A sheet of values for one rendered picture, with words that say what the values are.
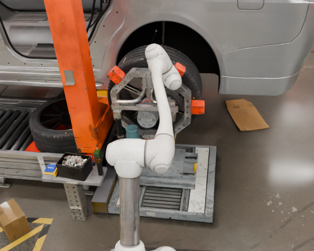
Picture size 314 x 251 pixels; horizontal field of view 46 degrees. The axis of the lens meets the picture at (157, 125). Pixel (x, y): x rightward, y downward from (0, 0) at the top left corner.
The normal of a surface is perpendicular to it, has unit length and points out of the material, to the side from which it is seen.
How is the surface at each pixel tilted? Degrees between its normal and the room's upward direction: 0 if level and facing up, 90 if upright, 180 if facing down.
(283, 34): 90
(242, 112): 2
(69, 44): 90
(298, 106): 0
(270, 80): 90
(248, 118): 2
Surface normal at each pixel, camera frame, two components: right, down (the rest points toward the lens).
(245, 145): -0.05, -0.81
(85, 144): -0.16, 0.58
